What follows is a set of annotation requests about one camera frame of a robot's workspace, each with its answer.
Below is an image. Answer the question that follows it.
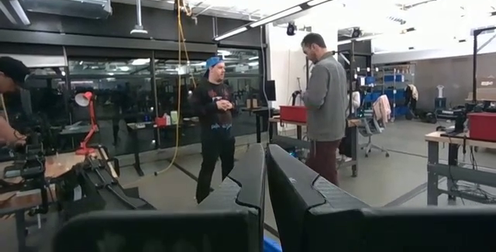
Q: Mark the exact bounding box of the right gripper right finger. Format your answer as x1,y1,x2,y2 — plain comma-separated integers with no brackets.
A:
267,143,369,252

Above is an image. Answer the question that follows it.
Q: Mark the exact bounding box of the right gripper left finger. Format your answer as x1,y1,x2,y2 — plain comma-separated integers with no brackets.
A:
196,144,267,252

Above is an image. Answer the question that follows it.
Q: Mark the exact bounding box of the blue plastic bin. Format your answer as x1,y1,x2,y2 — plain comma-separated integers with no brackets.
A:
263,236,283,252

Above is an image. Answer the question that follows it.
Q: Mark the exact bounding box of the red plastic bin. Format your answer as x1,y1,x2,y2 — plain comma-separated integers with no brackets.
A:
466,111,496,143
278,105,308,124

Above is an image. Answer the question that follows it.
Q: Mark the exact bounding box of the person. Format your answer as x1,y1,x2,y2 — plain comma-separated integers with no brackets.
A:
188,56,238,205
0,55,31,148
300,32,350,188

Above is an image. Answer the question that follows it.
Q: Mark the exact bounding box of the wooden top workbench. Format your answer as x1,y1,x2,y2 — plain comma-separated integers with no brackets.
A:
268,115,363,178
424,129,496,207

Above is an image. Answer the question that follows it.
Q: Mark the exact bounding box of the grey office chair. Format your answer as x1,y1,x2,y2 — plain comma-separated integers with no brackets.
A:
358,94,391,159

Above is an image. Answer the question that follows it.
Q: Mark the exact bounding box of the dark office desk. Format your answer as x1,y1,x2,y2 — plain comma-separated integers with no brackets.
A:
126,119,202,178

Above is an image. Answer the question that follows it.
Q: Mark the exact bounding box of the blue storage rack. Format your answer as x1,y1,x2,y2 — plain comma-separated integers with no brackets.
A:
362,63,416,122

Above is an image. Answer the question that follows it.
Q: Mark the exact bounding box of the red desk lamp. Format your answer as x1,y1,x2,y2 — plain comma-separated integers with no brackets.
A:
73,91,101,157

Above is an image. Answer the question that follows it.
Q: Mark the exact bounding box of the grey pendant lamp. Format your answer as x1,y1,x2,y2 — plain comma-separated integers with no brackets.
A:
129,0,149,36

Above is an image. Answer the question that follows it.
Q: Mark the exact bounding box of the black wall monitor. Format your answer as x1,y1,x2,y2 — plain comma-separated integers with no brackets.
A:
264,79,277,102

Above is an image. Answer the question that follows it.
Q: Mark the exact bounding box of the yellow hanging cable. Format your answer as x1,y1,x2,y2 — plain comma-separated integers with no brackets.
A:
153,0,197,177

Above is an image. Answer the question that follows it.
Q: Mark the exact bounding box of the grey ventilation duct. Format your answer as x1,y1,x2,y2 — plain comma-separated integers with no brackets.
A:
21,0,114,20

